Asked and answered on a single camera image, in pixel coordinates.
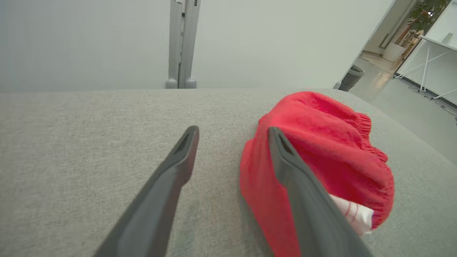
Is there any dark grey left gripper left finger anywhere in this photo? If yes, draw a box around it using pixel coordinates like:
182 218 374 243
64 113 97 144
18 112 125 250
94 125 200 257

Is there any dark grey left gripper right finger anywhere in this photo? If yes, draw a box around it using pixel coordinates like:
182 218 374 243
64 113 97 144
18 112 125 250
268 126 373 257

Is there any red shirt with white sleeves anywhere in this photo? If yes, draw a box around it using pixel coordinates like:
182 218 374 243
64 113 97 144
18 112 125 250
239 91 395 257

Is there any dark grey waste bin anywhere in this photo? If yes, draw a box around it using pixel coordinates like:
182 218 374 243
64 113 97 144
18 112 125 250
338 65 365 92

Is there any white planter pot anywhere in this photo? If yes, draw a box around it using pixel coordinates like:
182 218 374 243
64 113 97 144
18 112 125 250
383 43 408 63

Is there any white table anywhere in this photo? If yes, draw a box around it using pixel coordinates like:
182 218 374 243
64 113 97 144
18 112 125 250
394 34 457 100

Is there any green potted plant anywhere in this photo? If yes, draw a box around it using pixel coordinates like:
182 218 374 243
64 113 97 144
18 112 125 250
407 0 451 36

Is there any grey partition post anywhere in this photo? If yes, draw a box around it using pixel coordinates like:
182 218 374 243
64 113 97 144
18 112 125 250
165 0 183 89
178 0 201 89

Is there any black floor cable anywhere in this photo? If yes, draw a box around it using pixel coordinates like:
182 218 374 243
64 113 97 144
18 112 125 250
409 86 457 119

